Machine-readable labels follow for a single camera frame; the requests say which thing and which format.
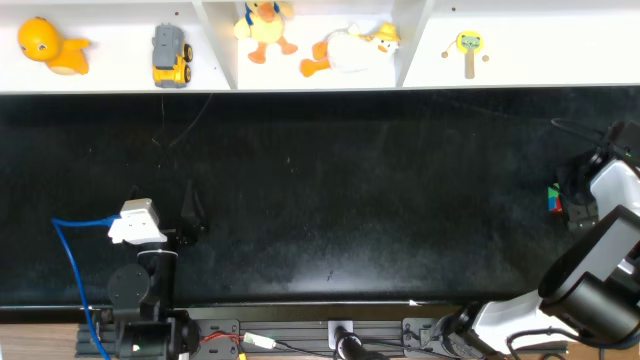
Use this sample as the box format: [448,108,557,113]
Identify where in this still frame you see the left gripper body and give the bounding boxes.
[159,227,194,247]

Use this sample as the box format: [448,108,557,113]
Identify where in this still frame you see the grey and yellow toy truck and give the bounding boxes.
[151,22,194,90]

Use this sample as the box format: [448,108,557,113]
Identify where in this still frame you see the yellow rattle drum toy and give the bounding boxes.
[440,30,491,81]

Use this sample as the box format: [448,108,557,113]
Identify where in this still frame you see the many-coloured puzzle cube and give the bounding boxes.
[547,183,565,214]

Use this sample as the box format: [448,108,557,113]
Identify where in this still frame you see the yellow rubber duck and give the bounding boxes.
[17,16,92,77]

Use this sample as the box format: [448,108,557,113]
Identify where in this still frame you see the white plush duck yellow hat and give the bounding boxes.
[299,21,402,79]

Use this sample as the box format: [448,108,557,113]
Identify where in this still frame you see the white shelf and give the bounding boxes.
[0,0,640,95]

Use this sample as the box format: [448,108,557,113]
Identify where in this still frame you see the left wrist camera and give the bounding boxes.
[107,197,169,246]

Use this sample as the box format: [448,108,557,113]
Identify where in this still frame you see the blue cable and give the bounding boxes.
[51,214,124,360]

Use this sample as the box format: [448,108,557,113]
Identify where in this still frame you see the mounting rail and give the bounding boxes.
[74,315,571,360]

